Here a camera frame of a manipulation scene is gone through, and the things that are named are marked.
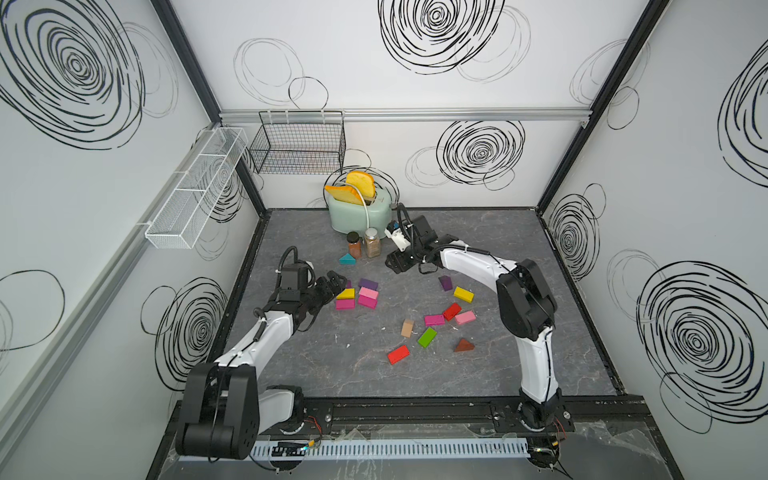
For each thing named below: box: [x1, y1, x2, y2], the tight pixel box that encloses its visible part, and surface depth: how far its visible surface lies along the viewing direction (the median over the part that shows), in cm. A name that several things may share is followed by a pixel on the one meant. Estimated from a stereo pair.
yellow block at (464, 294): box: [453, 286, 475, 304], surface depth 98 cm
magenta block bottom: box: [425, 314, 445, 326], surface depth 92 cm
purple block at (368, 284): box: [358, 278, 379, 291], surface depth 101 cm
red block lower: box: [388, 345, 411, 365], surface depth 86 cm
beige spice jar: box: [365, 227, 381, 258], surface depth 103 cm
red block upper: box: [442, 302, 463, 321], surface depth 93 cm
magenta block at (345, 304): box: [335, 299, 356, 310], surface depth 96 cm
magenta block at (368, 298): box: [358, 290, 379, 309], surface depth 97 cm
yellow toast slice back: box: [346, 171, 376, 199], surface depth 103 cm
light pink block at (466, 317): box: [456, 311, 477, 325], surface depth 91 cm
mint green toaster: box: [326, 187, 393, 239], surface depth 103 cm
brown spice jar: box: [347, 231, 363, 259], surface depth 102 cm
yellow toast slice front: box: [325, 185, 364, 206], surface depth 101 cm
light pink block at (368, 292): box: [359, 286, 379, 299], surface depth 98 cm
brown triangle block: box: [454, 338, 475, 352], surface depth 86 cm
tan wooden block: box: [401, 319, 414, 338], surface depth 89 cm
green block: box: [417, 327, 437, 349], surface depth 88 cm
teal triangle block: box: [339, 253, 357, 265], surface depth 104 cm
